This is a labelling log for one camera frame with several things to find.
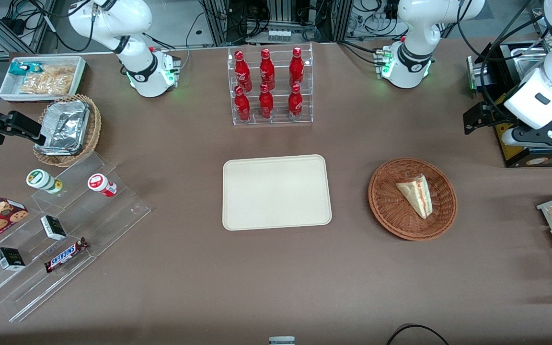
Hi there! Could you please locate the triangular sandwich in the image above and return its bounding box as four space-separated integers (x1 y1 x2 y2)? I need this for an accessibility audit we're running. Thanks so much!
395 173 434 220

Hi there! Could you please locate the light wicker basket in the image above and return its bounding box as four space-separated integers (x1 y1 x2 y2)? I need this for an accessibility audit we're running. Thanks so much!
33 94 102 168

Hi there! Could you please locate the brown round wicker basket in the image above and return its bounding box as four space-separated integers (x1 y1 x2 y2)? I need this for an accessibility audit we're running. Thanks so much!
368 157 458 242

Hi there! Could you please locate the beige plastic serving tray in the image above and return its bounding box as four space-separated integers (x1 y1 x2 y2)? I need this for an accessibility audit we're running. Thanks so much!
222 154 333 232

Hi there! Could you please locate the white rectangular snack bin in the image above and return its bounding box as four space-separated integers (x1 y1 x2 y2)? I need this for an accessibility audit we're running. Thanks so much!
0 56 88 104

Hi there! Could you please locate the stack of foil trays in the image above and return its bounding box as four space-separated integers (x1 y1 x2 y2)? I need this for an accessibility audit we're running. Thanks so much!
40 100 90 156

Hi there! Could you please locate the clear bag of crackers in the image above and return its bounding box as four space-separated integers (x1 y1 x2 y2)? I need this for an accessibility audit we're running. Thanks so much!
19 65 76 95

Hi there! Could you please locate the green lid white cup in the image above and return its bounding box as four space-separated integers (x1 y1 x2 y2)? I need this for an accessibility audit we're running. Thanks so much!
26 169 64 195

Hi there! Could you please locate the teal snack packet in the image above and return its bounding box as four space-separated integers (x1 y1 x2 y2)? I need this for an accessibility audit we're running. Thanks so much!
9 62 43 77

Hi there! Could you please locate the red lid white cup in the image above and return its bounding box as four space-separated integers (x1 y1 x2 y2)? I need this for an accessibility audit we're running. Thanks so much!
87 173 118 198

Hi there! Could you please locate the small black carton box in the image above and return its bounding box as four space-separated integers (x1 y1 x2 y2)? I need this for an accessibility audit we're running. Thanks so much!
40 215 68 242
0 247 26 272

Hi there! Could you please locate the clear acrylic stepped stand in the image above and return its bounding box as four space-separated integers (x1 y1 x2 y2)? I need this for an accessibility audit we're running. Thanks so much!
0 152 151 323

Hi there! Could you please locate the Snickers chocolate bar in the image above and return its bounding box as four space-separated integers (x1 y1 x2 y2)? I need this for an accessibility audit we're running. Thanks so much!
44 237 89 274

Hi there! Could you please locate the red cola bottle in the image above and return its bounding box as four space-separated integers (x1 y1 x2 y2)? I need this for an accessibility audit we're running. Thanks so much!
289 46 305 90
234 49 253 93
258 82 275 121
235 85 252 123
287 83 304 121
259 47 276 91

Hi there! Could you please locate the clear acrylic bottle rack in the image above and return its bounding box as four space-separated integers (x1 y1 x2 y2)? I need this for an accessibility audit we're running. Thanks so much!
227 43 314 127

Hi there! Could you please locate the aluminium profile frame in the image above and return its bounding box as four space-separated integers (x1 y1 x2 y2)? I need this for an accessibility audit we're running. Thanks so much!
198 0 354 46

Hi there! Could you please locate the black looped cable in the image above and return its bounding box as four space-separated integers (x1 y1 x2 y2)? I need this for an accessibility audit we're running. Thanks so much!
385 324 450 345

